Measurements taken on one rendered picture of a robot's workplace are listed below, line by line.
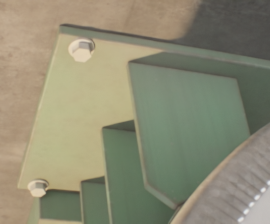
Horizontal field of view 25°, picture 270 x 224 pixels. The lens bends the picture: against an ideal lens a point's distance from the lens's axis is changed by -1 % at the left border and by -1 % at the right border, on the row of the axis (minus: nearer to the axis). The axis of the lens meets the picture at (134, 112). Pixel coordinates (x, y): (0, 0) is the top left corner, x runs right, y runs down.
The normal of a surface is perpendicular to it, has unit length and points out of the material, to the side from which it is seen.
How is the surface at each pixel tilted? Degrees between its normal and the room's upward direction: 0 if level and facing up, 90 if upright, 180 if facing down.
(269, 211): 90
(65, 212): 90
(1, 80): 0
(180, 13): 0
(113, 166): 90
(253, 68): 0
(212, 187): 91
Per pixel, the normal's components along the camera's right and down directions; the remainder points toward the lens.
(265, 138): 0.27, -0.69
